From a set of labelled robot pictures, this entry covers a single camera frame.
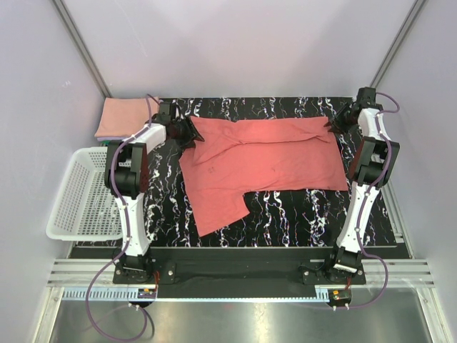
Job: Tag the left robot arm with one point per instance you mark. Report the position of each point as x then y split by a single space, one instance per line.
126 176

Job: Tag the white plastic basket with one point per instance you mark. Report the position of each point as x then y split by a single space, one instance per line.
85 210

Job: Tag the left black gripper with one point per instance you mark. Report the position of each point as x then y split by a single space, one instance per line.
191 131

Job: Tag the white slotted cable duct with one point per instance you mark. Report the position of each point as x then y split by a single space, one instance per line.
175 294

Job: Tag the folded pink t shirt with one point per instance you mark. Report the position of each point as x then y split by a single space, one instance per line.
121 118

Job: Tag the red t shirt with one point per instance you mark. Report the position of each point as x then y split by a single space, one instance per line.
256 155

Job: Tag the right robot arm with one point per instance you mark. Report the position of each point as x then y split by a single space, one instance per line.
369 171

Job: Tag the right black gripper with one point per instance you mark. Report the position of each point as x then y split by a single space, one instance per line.
338 127

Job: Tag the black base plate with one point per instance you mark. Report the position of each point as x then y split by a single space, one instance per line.
250 268

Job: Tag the folded lilac t shirt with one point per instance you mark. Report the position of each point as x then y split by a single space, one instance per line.
109 138

